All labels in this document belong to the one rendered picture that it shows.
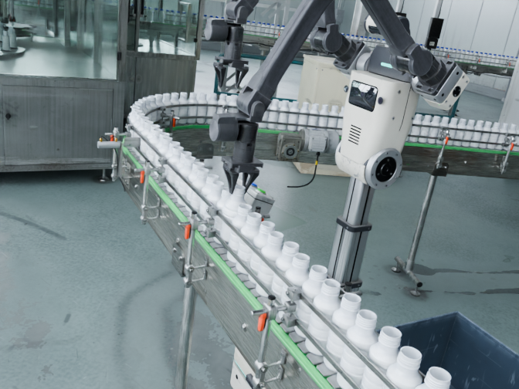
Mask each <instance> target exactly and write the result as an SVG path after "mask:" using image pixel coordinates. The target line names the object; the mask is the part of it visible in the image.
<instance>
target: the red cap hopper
mask: <svg viewBox="0 0 519 389"><path fill-rule="evenodd" d="M263 1H268V2H274V3H273V4H272V5H271V6H270V7H268V8H267V9H266V10H265V11H263V12H262V13H261V16H263V15H265V14H266V13H267V12H268V11H269V10H270V9H271V8H273V7H274V6H275V5H276V10H275V11H274V12H273V13H272V14H270V15H269V16H268V17H269V18H270V19H271V18H272V17H273V16H274V15H275V19H274V28H276V25H278V23H279V17H280V10H281V9H282V8H284V7H285V8H284V14H283V24H282V25H285V27H286V26H287V20H288V15H289V10H290V0H286V1H284V0H263ZM281 3H283V4H282V5H281ZM285 27H284V28H285ZM225 44H226V42H222V44H221V52H220V54H221V53H222V52H225ZM224 67H226V74H225V77H224V80H223V84H222V87H219V85H218V91H219V92H227V93H228V92H229V91H230V90H242V89H243V87H239V88H236V83H234V84H232V85H231V86H227V85H226V82H227V81H229V80H230V79H231V78H233V77H234V76H235V74H236V72H234V73H233V74H232V75H230V76H229V77H228V78H227V72H228V65H224ZM226 89H227V90H226Z"/></svg>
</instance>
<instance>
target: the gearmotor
mask: <svg viewBox="0 0 519 389"><path fill-rule="evenodd" d="M339 143H340V138H339V134H338V132H337V131H330V130H319V129H306V128H303V129H300V131H299V133H298V134H297V133H288V132H281V133H279V134H278V139H277V144H276V154H275V156H276V160H277V161H289V162H299V157H300V152H301V151H309V152H317V153H316V155H317V160H316V163H315V164H316V165H315V170H314V176H313V178H312V180H311V181H310V182H309V183H307V184H305V185H301V186H287V187H288V188H300V187H304V186H307V185H309V184H310V183H311V182H312V181H313V179H314V177H315V174H316V170H317V162H318V156H319V155H320V153H329V154H335V153H336V150H337V147H338V145H339Z"/></svg>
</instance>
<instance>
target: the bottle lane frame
mask: <svg viewBox="0 0 519 389"><path fill-rule="evenodd" d="M126 158H127V162H128V164H129V165H130V166H131V176H132V177H133V178H131V179H130V190H129V189H128V188H127V186H126V185H125V191H126V192H127V193H128V195H129V196H130V198H131V200H132V201H133V202H134V203H135V205H136V206H137V208H138V209H139V211H140V212H141V214H142V209H141V205H142V204H143V193H144V183H141V174H140V172H134V169H138V168H143V167H142V166H141V164H139V163H138V161H137V160H136V159H135V158H134V156H133V155H132V154H131V153H130V152H127V154H126ZM158 198H160V207H157V208H149V210H148V214H147V217H148V218H152V217H156V216H157V212H156V211H157V209H158V210H159V218H156V219H148V224H149V225H150V226H151V227H152V229H153V230H154V232H155V233H156V235H157V236H158V237H159V239H160V240H161V242H162V243H163V245H164V246H165V248H166V249H167V250H168V251H169V253H170V254H171V256H172V249H173V244H174V243H175V242H176V243H178V244H179V245H180V247H181V248H182V250H183V251H184V255H185V263H184V271H183V273H184V274H185V272H186V270H185V264H186V263H187V255H188V240H189V238H188V239H185V226H178V222H188V219H187V217H185V216H184V215H183V212H181V211H180V210H179V208H178V207H177V206H176V205H175V203H173V201H172V200H171V199H170V198H169V197H168V196H167V195H166V194H165V192H164V191H163V190H162V189H161V188H160V187H159V186H158V184H157V183H156V182H155V181H154V179H153V178H152V177H151V176H150V175H149V180H148V203H147V205H148V207H149V206H156V205H158V202H157V199H158ZM206 255H207V257H208V258H209V261H208V267H204V268H201V269H195V271H194V272H193V273H192V279H201V278H203V271H204V269H206V271H207V275H206V280H202V281H198V282H193V284H192V285H193V287H194V288H195V290H196V291H197V293H198V294H199V295H200V297H201V298H202V300H203V301H204V303H205V304H206V306H207V307H208V308H209V310H210V311H211V312H212V314H213V316H214V317H215V318H216V319H217V321H218V322H219V324H220V325H221V327H222V328H223V329H224V331H225V332H226V334H227V335H228V336H229V338H230V340H231V341H232V342H233V343H234V345H235V346H236V348H237V349H238V351H239V352H240V353H241V355H242V356H243V358H244V359H245V361H246V362H247V363H248V365H249V366H250V368H251V369H252V370H253V372H254V374H256V368H255V365H254V364H255V362H256V361H257V360H258V356H259V351H260V342H261V337H262V332H263V331H258V322H259V316H250V311H253V310H261V309H262V308H263V305H262V304H261V303H260V302H259V301H258V300H257V298H258V297H255V296H254V295H253V294H252V293H251V292H250V290H251V289H247V287H246V286H245V285H244V284H243V283H244V282H242V281H241V280H240V279H239V278H238V277H237V276H238V275H236V274H235V273H234V272H233V271H232V268H229V267H228V266H227V264H226V261H223V260H222V258H221V257H220V255H218V253H217V252H216V251H215V249H213V248H212V247H211V245H210V244H209V243H208V242H207V241H206V240H205V237H202V235H201V234H200V232H198V230H195V241H194V249H193V257H192V265H193V266H203V265H204V264H205V256H206ZM288 335H289V333H286V332H285V331H284V330H283V329H282V327H281V326H280V323H277V322H276V321H275V320H272V322H271V327H270V335H269V339H268V344H267V349H266V358H265V362H266V363H267V364H271V363H275V362H277V361H280V355H281V350H282V349H284V350H285V351H286V353H287V358H286V362H285V364H281V367H282V368H283V369H284V371H283V378H282V380H281V379H279V380H276V381H272V382H269V383H266V385H265V388H266V389H334V388H333V387H332V386H331V384H330V383H329V382H328V381H327V378H328V377H330V376H327V377H324V376H323V375H322V374H321V372H320V371H319V370H318V369H317V365H319V364H312V363H311V361H310V360H309V359H308V358H307V354H308V353H303V352H302V351H301V349H300V348H299V347H298V346H297V344H298V343H294V342H293V341H292V340H291V338H290V337H289V336H288ZM278 367H279V365H276V366H273V367H269V368H268V371H267V372H266V373H265V378H264V380H267V379H270V378H273V377H277V372H278Z"/></svg>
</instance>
